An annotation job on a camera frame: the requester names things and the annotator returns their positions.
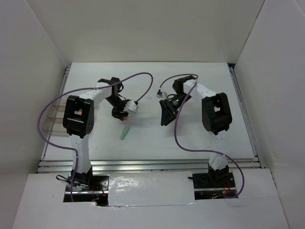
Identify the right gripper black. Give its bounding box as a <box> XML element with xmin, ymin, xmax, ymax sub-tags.
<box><xmin>160</xmin><ymin>93</ymin><xmax>193</xmax><ymax>125</ymax></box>

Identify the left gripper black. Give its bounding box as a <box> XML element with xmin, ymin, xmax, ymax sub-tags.
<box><xmin>105</xmin><ymin>95</ymin><xmax>133</xmax><ymax>121</ymax></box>

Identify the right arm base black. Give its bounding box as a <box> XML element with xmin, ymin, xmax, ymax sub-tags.
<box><xmin>188</xmin><ymin>173</ymin><xmax>237</xmax><ymax>200</ymax></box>

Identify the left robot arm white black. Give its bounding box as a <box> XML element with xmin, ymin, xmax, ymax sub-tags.
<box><xmin>63</xmin><ymin>77</ymin><xmax>138</xmax><ymax>190</ymax></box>

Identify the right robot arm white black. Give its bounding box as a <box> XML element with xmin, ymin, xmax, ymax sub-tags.
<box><xmin>157</xmin><ymin>74</ymin><xmax>233</xmax><ymax>187</ymax></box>

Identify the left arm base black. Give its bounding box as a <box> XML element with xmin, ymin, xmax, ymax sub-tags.
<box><xmin>56</xmin><ymin>175</ymin><xmax>109</xmax><ymax>207</ymax></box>

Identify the green translucent cap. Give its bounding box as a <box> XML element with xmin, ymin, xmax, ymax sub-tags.
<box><xmin>120</xmin><ymin>125</ymin><xmax>130</xmax><ymax>141</ymax></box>

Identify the clear drawer organizer far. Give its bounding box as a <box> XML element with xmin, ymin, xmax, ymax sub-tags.
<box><xmin>52</xmin><ymin>95</ymin><xmax>69</xmax><ymax>107</ymax></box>

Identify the clear drawer organizer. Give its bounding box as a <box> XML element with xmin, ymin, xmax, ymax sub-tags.
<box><xmin>48</xmin><ymin>106</ymin><xmax>65</xmax><ymax>119</ymax></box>
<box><xmin>42</xmin><ymin>118</ymin><xmax>68</xmax><ymax>136</ymax></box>
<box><xmin>52</xmin><ymin>95</ymin><xmax>69</xmax><ymax>107</ymax></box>

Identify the clear drawer organizer middle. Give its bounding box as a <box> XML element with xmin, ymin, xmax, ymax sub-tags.
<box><xmin>48</xmin><ymin>106</ymin><xmax>65</xmax><ymax>119</ymax></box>

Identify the clear drawer organizer near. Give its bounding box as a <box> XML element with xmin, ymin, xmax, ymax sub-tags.
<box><xmin>42</xmin><ymin>118</ymin><xmax>68</xmax><ymax>136</ymax></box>

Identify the white foil sheet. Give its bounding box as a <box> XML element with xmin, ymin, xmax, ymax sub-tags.
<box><xmin>108</xmin><ymin>171</ymin><xmax>195</xmax><ymax>207</ymax></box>

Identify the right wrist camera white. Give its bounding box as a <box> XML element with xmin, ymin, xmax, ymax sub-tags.
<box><xmin>156</xmin><ymin>89</ymin><xmax>168</xmax><ymax>99</ymax></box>

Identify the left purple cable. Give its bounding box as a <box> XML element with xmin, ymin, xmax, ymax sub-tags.
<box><xmin>37</xmin><ymin>72</ymin><xmax>153</xmax><ymax>203</ymax></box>

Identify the purple cable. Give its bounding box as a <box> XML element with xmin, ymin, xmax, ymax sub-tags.
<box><xmin>37</xmin><ymin>72</ymin><xmax>153</xmax><ymax>203</ymax></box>
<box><xmin>158</xmin><ymin>73</ymin><xmax>245</xmax><ymax>199</ymax></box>

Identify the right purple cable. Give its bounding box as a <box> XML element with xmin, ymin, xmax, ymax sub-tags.
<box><xmin>158</xmin><ymin>73</ymin><xmax>245</xmax><ymax>199</ymax></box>

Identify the aluminium frame rail front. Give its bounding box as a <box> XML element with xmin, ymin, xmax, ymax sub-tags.
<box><xmin>38</xmin><ymin>156</ymin><xmax>260</xmax><ymax>173</ymax></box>

